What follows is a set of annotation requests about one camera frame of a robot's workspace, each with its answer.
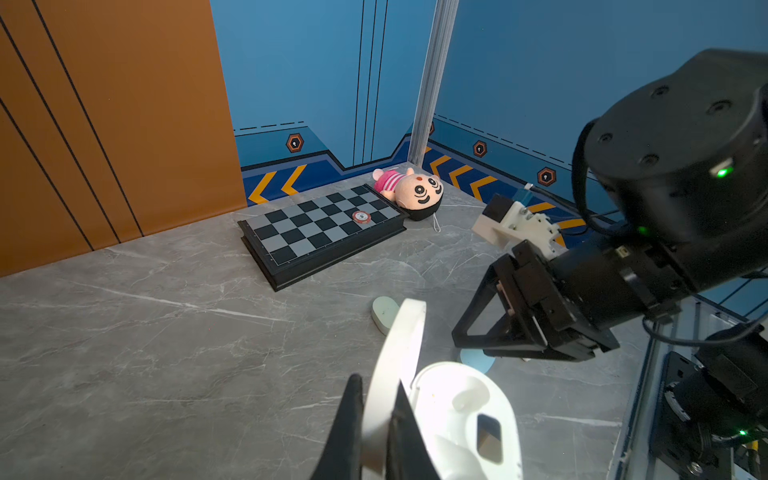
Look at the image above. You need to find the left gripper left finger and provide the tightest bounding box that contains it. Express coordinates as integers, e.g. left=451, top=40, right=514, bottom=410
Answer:
left=310, top=374, right=364, bottom=480

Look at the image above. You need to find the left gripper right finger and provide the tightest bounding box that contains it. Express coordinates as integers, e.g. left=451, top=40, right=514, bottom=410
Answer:
left=385, top=383, right=440, bottom=480

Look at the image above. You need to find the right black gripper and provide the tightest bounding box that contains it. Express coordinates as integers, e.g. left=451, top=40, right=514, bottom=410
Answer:
left=452, top=242, right=620, bottom=362

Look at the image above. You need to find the light blue earbud case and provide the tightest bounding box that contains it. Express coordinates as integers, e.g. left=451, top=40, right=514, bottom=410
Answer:
left=459, top=349, right=496, bottom=374

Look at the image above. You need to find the white earbud case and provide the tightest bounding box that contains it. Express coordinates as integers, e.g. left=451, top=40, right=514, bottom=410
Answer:
left=361, top=299, right=523, bottom=479

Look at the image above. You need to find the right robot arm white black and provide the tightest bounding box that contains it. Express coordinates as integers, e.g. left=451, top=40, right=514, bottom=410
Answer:
left=452, top=49, right=767, bottom=362

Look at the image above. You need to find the pink plush doll head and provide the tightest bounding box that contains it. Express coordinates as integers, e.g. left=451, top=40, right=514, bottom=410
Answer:
left=372, top=168, right=444, bottom=221

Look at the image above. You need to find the red poker chip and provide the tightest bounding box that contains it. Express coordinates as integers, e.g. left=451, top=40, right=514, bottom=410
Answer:
left=351, top=210, right=371, bottom=225

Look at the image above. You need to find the black white chessboard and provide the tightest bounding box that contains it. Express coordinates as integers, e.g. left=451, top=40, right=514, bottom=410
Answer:
left=238, top=184, right=407, bottom=291

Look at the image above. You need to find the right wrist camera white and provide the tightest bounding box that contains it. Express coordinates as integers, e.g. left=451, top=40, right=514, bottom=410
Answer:
left=472, top=194, right=567, bottom=260

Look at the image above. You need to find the right aluminium corner post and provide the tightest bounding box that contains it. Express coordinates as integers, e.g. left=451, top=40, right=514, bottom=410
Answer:
left=407, top=0, right=460, bottom=168

